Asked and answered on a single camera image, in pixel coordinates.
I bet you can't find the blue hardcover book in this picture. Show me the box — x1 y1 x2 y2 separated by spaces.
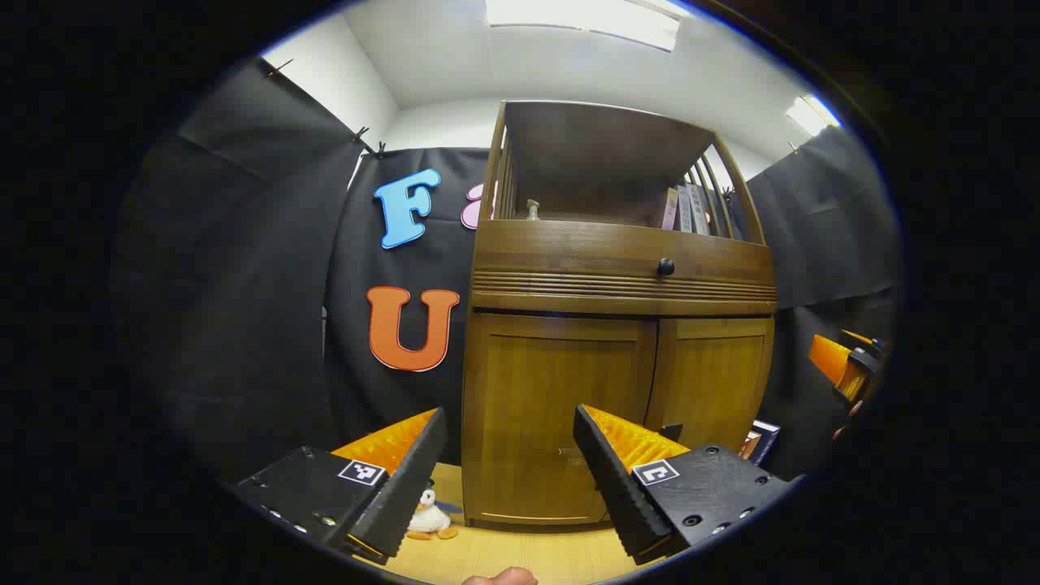
752 419 782 466

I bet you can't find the wooden cabinet door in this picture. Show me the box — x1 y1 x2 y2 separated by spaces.
646 317 774 456
463 313 657 527

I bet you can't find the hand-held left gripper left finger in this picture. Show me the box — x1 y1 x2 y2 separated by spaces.
230 406 449 566

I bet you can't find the ceiling light panel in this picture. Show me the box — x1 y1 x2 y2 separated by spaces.
785 93 842 137

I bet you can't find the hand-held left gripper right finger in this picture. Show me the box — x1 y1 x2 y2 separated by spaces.
573 404 793 567

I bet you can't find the wooden double-door shoe cabinet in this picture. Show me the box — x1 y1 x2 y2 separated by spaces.
461 100 778 529

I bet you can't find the plush penguin toy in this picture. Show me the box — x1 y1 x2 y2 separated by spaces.
406 486 460 542

